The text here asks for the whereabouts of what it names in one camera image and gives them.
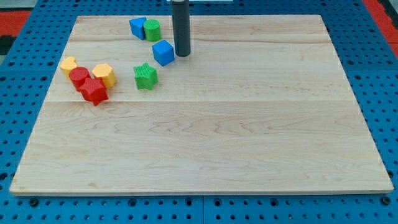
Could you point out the blue cube block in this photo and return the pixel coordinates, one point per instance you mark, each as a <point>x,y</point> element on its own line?
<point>163,52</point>

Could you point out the light wooden board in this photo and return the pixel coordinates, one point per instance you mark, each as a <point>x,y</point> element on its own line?
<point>261,106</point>

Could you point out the green star block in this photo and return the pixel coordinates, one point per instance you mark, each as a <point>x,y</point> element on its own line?
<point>145,76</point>

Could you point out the green cylinder block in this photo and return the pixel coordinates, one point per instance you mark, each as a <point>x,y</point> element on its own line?
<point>152,30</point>

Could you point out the yellow hexagon block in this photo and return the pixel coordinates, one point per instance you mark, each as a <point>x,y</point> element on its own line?
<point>105,72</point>

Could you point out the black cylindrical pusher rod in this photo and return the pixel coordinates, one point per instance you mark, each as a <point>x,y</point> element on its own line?
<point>181,27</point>

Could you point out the blue pentagon block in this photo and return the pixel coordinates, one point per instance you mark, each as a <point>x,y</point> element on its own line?
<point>137,27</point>

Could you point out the red star block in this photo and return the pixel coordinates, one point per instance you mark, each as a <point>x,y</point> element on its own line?
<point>94,90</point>

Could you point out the red cylinder block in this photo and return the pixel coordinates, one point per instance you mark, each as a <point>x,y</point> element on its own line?
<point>78,76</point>

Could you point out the yellow heart block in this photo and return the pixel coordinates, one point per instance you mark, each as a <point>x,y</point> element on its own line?
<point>67,65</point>

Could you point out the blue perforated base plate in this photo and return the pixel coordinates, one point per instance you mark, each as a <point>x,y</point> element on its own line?
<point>30,64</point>

